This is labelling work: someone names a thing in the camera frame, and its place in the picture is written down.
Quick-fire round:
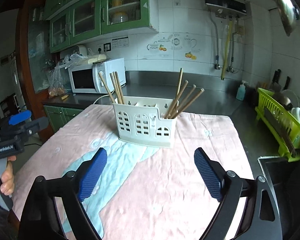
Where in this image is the soap dispenser bottle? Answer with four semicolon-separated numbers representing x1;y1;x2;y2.
236;80;247;101

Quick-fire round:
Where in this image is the gas water heater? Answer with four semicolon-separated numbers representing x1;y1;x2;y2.
201;0;247;18

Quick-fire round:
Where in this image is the person's left hand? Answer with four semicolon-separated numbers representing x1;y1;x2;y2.
0;155;17;196

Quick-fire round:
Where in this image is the green wall cabinet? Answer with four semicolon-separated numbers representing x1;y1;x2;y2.
44;0;159;53

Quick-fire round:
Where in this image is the yellow gas hose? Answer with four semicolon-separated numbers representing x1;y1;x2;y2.
220;19;234;81

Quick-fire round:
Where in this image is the green lower cabinet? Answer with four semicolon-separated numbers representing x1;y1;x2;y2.
44;106;83;133

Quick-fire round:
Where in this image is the plastic bag with food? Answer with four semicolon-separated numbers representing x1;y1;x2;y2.
47;54;88;98

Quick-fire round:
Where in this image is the white microwave oven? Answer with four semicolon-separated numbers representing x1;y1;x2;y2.
68;58;126;94

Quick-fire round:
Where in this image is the pink and teal towel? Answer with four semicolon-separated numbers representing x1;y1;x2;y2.
13;105;253;239

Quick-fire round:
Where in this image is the green dish rack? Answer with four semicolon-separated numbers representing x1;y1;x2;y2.
255;88;300;162

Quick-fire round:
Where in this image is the cream plastic utensil holder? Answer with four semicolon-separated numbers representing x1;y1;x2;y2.
113;96;175;147

